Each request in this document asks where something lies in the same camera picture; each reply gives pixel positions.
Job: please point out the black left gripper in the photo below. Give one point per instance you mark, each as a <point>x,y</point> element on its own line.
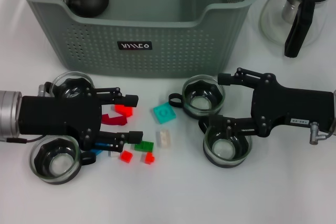
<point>57,113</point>

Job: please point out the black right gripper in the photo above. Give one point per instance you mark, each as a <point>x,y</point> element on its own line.
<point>294,108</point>

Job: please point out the glass teacup black holder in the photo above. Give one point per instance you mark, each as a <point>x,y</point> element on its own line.
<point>56,167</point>
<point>71,79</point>
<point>202,104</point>
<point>225,153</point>

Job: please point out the grey perforated storage bin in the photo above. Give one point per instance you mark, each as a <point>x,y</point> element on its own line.
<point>168,58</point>

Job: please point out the large orange-red building brick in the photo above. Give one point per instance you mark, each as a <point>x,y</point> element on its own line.
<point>126,110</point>

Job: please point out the dark red curved brick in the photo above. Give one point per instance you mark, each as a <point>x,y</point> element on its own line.
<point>115,121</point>

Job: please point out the green building brick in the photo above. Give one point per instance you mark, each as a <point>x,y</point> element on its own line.
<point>144,146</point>

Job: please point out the teal square plate brick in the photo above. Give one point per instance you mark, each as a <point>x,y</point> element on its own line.
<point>164,113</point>

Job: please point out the translucent white building brick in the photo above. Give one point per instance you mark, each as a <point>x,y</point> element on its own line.
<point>164,138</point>

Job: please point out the small red building brick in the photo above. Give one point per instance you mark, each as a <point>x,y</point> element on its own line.
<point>149,158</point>
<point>126,155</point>

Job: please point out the blue square plate brick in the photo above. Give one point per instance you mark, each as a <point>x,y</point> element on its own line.
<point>101,145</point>

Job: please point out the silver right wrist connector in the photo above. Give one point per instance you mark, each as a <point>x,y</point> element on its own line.
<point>313,133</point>

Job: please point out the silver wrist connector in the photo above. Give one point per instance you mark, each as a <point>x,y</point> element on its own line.
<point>42,90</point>
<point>313,133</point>

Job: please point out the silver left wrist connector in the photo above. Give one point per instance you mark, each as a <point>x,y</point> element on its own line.
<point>42,90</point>

